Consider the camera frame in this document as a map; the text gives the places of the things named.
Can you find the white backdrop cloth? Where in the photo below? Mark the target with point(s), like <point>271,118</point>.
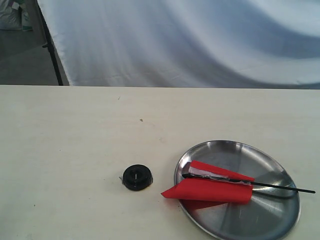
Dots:
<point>187,43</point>

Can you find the red flag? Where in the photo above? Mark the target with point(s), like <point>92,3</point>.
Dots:
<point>205,182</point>

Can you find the black round flag base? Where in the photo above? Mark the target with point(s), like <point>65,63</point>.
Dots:
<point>137,177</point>

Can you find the black stand pole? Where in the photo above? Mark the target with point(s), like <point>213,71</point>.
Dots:
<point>49,46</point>

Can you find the white sack in background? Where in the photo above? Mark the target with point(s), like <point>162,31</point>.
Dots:
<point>14,16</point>

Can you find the round steel plate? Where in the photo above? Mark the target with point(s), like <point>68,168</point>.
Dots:
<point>268,210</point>

